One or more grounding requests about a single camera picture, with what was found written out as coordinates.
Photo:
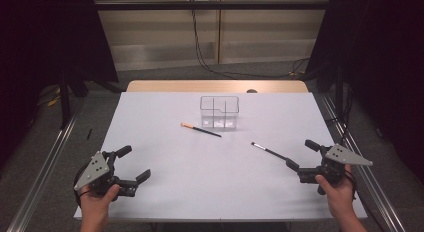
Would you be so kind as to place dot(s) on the metal floor rail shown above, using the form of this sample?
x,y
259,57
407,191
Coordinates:
x,y
40,178
376,192

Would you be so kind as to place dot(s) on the black horizontal frame bar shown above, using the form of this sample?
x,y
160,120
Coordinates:
x,y
206,5

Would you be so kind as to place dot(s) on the orange-tipped black makeup brush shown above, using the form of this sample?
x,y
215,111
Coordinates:
x,y
201,129

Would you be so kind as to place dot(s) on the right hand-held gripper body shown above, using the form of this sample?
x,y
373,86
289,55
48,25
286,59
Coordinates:
x,y
343,155

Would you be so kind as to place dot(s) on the thin black makeup brush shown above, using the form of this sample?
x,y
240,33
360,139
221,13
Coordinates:
x,y
270,151

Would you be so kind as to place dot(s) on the person's left hand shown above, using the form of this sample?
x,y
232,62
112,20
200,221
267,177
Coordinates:
x,y
95,203

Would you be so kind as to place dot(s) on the person's right hand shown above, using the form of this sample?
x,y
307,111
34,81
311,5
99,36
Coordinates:
x,y
340,197

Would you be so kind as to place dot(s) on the white table cover board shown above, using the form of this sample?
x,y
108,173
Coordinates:
x,y
200,178

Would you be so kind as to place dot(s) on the clear plastic organizer box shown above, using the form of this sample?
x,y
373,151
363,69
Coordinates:
x,y
220,122

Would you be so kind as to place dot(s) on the round table grommet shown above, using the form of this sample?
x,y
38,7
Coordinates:
x,y
251,90

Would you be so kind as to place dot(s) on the black curtain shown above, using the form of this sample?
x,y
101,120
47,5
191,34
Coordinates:
x,y
40,42
383,58

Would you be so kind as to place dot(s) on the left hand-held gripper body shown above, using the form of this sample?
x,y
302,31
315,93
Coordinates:
x,y
93,170

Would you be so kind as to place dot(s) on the small black floor strip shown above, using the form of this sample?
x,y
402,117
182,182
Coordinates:
x,y
89,133

